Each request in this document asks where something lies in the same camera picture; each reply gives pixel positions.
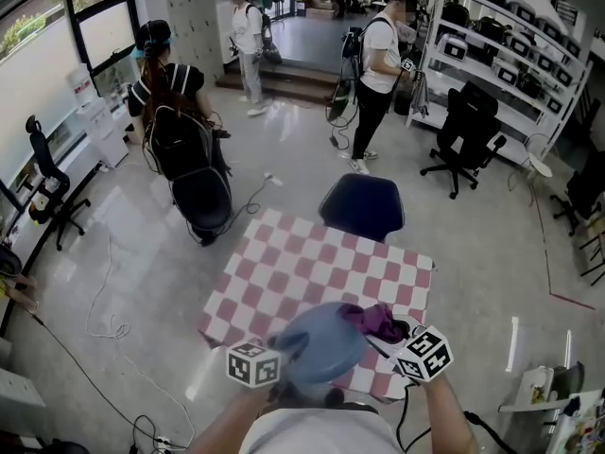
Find colourful printed box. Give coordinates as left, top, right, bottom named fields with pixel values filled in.
left=550, top=390, right=605, bottom=454

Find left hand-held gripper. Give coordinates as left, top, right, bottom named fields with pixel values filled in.
left=225, top=340, right=285, bottom=399

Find black floor cable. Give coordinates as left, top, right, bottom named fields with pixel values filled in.
left=186, top=180, right=270, bottom=245

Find brown wooden steps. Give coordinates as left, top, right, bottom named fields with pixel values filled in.
left=215, top=61, right=341, bottom=103

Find white floor cable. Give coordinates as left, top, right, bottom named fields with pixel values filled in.
left=84, top=234, right=198, bottom=448

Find group of white equipment cases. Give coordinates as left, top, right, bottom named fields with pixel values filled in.
left=437, top=0, right=582, bottom=115

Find white shelf unit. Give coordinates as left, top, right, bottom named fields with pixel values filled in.
left=405, top=0, right=595, bottom=165

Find big blue plate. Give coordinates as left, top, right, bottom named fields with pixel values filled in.
left=271, top=300, right=372, bottom=387

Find grey garment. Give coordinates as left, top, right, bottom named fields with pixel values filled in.
left=406, top=71, right=432, bottom=118

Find grey locker cabinet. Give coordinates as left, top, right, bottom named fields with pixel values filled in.
left=164, top=0, right=223, bottom=82

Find person's white shirt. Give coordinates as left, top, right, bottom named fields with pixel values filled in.
left=238, top=407, right=403, bottom=454

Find white desk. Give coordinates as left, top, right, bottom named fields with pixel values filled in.
left=498, top=394, right=576, bottom=415

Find white wire chair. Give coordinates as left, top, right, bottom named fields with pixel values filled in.
left=508, top=132, right=554, bottom=193

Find white carton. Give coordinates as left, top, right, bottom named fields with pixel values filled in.
left=517, top=366, right=554, bottom=406

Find round wooden table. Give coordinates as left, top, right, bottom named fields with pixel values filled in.
left=583, top=205, right=605, bottom=236

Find white water dispenser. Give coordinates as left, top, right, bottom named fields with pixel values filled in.
left=65, top=62, right=130, bottom=169

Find white long counter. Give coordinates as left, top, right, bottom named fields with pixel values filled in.
left=0, top=125, right=103, bottom=335

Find thick black gripper cable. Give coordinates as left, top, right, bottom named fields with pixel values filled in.
left=395, top=384, right=510, bottom=454

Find person's left forearm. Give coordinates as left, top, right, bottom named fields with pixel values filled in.
left=188, top=385, right=280, bottom=454

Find person's right forearm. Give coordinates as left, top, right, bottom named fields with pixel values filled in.
left=418, top=374, right=478, bottom=454

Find dark blue chair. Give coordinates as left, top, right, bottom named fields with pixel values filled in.
left=318, top=172, right=406, bottom=244

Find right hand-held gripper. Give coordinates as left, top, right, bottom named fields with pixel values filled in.
left=363, top=315, right=455, bottom=387

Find large black backpack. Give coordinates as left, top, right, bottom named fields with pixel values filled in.
left=144, top=104, right=233, bottom=243

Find purple cloth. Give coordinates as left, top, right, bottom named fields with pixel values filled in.
left=337, top=302, right=407, bottom=344

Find person's left shoe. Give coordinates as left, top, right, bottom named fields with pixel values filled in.
left=282, top=385, right=308, bottom=409

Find red white checkered tablecloth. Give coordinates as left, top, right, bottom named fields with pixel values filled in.
left=197, top=207, right=437, bottom=404

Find black framed window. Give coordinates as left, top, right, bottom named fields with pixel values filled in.
left=0, top=0, right=138, bottom=113

